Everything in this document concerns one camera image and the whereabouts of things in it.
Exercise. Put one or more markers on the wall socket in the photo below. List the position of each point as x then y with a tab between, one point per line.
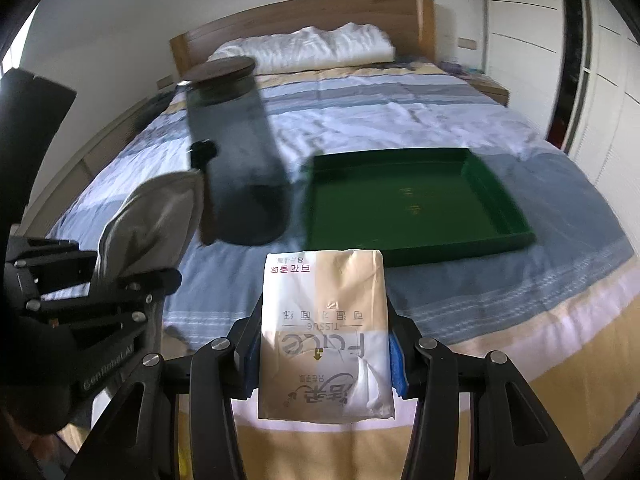
467	43
164	82

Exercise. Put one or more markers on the wooden side ledge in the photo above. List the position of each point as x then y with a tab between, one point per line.
100	155

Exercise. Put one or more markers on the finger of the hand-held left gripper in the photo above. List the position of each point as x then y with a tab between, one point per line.
50	255
100	295

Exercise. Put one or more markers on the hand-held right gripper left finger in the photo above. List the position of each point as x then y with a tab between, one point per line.
248	362

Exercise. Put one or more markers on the wooden headboard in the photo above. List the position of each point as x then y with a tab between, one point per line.
200	42

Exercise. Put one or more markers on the green tray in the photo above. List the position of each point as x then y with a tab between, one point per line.
400	210

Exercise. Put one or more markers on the striped bed blanket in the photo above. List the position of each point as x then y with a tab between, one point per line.
475	320

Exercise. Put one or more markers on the white wardrobe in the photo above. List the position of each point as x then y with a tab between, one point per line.
520	20

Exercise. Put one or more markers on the facial tissue pack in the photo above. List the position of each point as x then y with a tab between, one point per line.
320	330

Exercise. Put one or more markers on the dark glass jar wooden lid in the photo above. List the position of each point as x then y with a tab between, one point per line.
240	160

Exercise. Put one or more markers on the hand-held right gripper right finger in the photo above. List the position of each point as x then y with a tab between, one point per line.
398	365

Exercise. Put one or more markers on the grey cloth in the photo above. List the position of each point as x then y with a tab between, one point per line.
145	220

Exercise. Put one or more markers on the white pillow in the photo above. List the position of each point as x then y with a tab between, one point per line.
310	47

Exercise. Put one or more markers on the wooden nightstand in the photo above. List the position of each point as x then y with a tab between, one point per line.
492	91

